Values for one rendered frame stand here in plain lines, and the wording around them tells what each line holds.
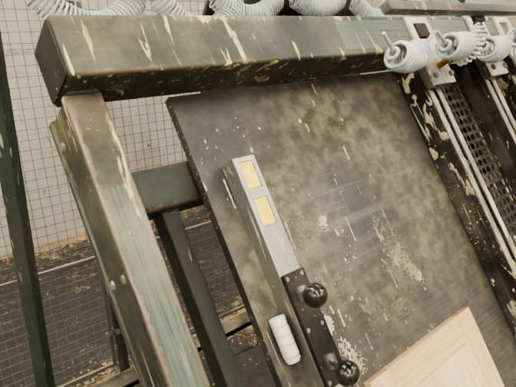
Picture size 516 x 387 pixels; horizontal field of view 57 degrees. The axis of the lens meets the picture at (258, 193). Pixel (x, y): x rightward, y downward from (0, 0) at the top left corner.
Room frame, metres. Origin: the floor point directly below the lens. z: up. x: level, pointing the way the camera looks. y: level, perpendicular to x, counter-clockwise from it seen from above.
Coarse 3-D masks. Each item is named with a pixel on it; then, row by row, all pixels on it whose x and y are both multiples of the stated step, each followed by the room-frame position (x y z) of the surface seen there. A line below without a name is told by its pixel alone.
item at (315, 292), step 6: (300, 288) 0.72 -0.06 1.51; (306, 288) 0.63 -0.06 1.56; (312, 288) 0.63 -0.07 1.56; (318, 288) 0.62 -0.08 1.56; (324, 288) 0.63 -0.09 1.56; (300, 294) 0.72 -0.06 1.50; (306, 294) 0.62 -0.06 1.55; (312, 294) 0.62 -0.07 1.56; (318, 294) 0.62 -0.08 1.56; (324, 294) 0.62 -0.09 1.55; (300, 300) 0.71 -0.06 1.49; (306, 300) 0.62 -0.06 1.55; (312, 300) 0.62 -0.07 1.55; (318, 300) 0.61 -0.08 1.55; (324, 300) 0.62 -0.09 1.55; (312, 306) 0.62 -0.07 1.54; (318, 306) 0.62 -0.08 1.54
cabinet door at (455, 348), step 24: (456, 312) 0.96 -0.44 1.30; (432, 336) 0.86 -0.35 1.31; (456, 336) 0.90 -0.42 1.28; (480, 336) 0.94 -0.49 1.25; (408, 360) 0.80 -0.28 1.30; (432, 360) 0.83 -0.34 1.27; (456, 360) 0.87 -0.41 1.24; (480, 360) 0.90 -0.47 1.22; (384, 384) 0.74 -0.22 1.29; (408, 384) 0.77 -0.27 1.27; (432, 384) 0.80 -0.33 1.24; (456, 384) 0.83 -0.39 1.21; (480, 384) 0.86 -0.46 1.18
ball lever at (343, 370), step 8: (328, 352) 0.68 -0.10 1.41; (328, 360) 0.67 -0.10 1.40; (336, 360) 0.68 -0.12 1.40; (344, 360) 0.59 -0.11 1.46; (328, 368) 0.67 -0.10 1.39; (336, 368) 0.59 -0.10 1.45; (344, 368) 0.58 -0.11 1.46; (352, 368) 0.58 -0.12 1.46; (336, 376) 0.58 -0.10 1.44; (344, 376) 0.57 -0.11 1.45; (352, 376) 0.57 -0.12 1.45; (344, 384) 0.57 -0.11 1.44; (352, 384) 0.57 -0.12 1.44
